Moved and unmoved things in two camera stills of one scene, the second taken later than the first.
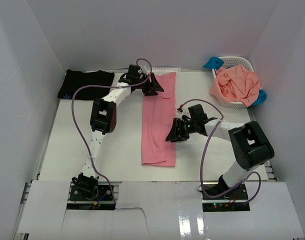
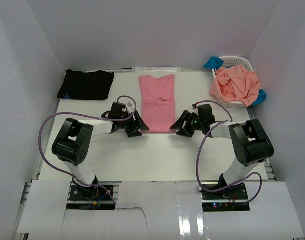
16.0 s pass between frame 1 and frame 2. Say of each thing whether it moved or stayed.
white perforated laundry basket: stayed
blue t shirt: stayed
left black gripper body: moved
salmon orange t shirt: stayed
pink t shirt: moved
